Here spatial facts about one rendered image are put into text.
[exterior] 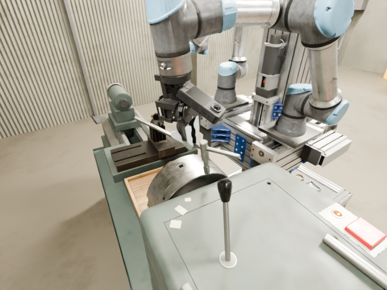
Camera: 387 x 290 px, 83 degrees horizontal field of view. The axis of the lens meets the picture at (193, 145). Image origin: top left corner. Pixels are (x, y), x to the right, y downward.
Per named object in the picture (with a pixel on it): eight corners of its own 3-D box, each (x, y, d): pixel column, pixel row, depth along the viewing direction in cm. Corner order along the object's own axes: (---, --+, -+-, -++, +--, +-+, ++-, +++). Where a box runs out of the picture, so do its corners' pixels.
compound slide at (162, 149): (175, 153, 128) (175, 145, 125) (159, 157, 124) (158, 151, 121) (162, 137, 143) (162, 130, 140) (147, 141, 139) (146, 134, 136)
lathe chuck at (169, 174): (231, 207, 96) (226, 153, 77) (166, 246, 87) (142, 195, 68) (219, 194, 103) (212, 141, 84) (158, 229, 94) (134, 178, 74)
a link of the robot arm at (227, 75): (213, 86, 140) (214, 64, 133) (223, 80, 149) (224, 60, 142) (230, 89, 134) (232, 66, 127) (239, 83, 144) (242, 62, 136)
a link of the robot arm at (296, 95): (292, 105, 114) (299, 78, 107) (315, 114, 105) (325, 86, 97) (276, 109, 109) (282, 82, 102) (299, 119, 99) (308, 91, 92)
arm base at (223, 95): (226, 94, 156) (227, 80, 150) (241, 100, 145) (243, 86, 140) (209, 98, 148) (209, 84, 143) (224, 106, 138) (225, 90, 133)
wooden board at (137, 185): (209, 196, 114) (209, 191, 111) (141, 224, 99) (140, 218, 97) (183, 164, 136) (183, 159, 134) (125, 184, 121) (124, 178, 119)
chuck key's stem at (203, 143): (212, 171, 65) (209, 140, 58) (208, 176, 63) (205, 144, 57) (205, 169, 66) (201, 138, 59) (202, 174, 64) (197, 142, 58)
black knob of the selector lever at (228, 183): (236, 201, 46) (238, 184, 44) (223, 206, 45) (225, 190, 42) (225, 189, 49) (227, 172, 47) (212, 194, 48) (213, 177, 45)
